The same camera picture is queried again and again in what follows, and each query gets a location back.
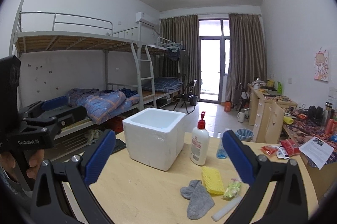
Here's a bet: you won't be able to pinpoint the green tissue packet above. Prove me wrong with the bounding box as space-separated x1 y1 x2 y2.
223 178 242 200

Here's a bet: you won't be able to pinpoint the white foam strip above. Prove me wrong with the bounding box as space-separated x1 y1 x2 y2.
211 196 242 222

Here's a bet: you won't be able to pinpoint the yellow foam fruit net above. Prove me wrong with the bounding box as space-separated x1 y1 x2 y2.
202 166 225 196

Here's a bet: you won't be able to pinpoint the grey sock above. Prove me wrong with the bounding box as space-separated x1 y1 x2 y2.
180 179 215 220

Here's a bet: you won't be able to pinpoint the person's left hand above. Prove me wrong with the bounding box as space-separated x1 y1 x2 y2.
1 150 45 182

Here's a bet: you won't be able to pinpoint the blue plaid quilt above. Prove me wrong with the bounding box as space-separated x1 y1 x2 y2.
66 88 140 125

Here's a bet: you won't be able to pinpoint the black smartphone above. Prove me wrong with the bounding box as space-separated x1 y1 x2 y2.
112 139 126 154

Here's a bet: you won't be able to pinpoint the white snack packet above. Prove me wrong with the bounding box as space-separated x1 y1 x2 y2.
276 146 290 159

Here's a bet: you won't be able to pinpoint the red snack bag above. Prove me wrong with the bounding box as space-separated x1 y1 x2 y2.
280 139 300 157

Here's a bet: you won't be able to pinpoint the red snack packet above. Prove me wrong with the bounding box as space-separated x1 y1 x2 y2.
261 145 278 156

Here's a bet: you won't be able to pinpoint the printed paper sheet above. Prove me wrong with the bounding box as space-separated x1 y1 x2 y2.
299 137 336 170

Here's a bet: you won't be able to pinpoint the metal bunk bed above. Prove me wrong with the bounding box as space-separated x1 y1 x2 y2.
9 2 179 110

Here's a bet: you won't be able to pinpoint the wooden smiley chair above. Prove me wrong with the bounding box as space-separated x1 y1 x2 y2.
265 102 285 144

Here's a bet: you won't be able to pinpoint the blue waste bin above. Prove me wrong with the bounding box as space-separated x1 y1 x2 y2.
235 129 254 142

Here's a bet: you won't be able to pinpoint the white styrofoam box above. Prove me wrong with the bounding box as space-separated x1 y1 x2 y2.
123 107 185 171

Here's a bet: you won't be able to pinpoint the blue spray bottle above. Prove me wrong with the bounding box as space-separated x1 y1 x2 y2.
216 133 228 159

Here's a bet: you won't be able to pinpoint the red bottle on desk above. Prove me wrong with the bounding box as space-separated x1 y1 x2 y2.
325 118 335 135

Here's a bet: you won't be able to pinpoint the black headphones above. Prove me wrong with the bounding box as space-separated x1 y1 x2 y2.
307 105 323 126

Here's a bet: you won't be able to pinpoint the steel thermos flask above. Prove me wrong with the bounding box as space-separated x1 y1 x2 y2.
321 102 332 127

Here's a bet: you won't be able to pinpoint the white lotion pump bottle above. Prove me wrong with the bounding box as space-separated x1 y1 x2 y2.
190 111 210 166

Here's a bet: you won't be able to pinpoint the wooden desk with drawers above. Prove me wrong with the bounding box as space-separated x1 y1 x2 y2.
248 84 298 143

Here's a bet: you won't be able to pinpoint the green spray bottle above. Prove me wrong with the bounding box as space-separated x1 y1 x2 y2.
277 81 283 96

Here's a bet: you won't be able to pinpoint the orange bag on floor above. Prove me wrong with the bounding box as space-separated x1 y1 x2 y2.
224 101 231 112

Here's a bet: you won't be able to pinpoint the black folding chair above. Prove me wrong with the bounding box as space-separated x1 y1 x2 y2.
173 80 197 115

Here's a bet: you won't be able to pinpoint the left brown curtain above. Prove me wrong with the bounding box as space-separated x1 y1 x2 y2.
158 14 201 96

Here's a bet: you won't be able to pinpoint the brown curtain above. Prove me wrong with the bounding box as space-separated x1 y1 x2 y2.
226 13 267 105
158 14 201 96

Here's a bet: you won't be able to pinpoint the white air conditioner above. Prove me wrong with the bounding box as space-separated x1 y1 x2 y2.
135 11 158 27

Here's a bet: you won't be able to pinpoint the anime girl poster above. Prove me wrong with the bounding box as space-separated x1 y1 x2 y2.
314 47 330 82

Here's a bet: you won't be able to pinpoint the right brown curtain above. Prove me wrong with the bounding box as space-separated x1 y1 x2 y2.
226 13 267 105

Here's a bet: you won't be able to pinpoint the glass balcony door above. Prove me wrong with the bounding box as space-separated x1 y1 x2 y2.
199 18 230 104

